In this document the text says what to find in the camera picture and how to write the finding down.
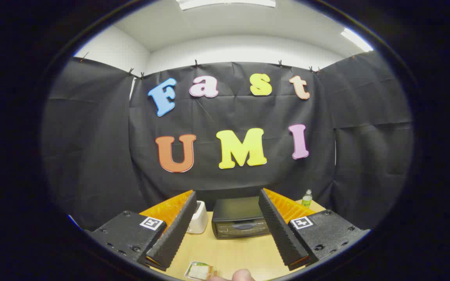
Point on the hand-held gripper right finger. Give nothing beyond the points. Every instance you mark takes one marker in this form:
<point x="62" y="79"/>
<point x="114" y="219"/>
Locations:
<point x="277" y="228"/>

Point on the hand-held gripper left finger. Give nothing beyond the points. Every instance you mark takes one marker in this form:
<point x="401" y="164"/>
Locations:
<point x="178" y="230"/>

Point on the green label drink bottle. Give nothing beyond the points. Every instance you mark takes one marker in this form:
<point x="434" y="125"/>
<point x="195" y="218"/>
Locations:
<point x="307" y="200"/>

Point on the white pop-up toaster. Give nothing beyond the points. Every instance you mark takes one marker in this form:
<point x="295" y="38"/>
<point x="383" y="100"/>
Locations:
<point x="198" y="222"/>

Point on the row of black cloth clips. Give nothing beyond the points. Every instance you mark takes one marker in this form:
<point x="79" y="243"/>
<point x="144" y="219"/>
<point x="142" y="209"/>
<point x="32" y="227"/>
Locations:
<point x="196" y="63"/>

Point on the long ceiling light panel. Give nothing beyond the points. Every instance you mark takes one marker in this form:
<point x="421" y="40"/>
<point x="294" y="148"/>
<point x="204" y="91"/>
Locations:
<point x="225" y="3"/>

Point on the black toaster oven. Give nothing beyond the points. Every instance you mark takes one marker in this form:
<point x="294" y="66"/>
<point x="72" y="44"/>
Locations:
<point x="236" y="212"/>

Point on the short ceiling light panel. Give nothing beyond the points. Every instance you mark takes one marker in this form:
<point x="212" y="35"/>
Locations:
<point x="356" y="39"/>

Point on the white plate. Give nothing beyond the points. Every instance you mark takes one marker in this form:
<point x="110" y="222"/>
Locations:
<point x="189" y="272"/>

